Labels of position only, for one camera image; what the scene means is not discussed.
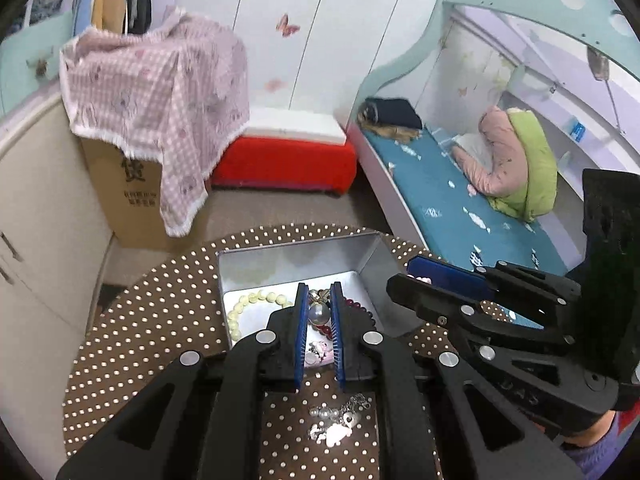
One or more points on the cardboard box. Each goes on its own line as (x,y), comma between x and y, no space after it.
(130,200)

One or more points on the pink quilt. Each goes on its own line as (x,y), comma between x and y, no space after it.
(500,160)

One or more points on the person's right forearm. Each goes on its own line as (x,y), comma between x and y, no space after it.
(600,455)

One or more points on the grey metal box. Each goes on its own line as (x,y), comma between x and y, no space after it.
(280,265)

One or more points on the green blanket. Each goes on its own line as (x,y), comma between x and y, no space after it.
(535,160)

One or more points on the pink checkered cloth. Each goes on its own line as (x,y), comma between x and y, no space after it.
(165,90)

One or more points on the folded dark clothes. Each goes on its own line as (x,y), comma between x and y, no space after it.
(395,112)

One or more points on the white sliding door wardrobe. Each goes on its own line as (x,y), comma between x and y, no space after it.
(325,60)

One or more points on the folded patterned clothes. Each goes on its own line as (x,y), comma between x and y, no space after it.
(47,2)

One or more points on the brown patterned cloth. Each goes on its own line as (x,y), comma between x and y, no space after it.
(395,134)

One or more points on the blue patterned bed sheet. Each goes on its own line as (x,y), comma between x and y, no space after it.
(440,200)

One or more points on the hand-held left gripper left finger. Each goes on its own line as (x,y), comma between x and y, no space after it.
(301,330)

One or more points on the faded pink butterfly sticker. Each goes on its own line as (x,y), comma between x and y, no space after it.
(274,85)

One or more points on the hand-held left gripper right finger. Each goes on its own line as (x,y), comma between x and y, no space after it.
(336,330)

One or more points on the teal drawer cabinet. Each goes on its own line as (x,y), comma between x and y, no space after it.
(30,45)

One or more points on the white stone pendant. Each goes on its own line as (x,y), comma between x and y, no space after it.
(332,434)

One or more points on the cream low cabinet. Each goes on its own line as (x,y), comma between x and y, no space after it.
(45,210)

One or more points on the red ottoman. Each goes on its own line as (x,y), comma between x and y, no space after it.
(280,165)

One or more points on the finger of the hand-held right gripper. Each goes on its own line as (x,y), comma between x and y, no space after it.
(450,276)
(430,300)

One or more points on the teal bunk bed frame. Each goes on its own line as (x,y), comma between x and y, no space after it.
(400,65)

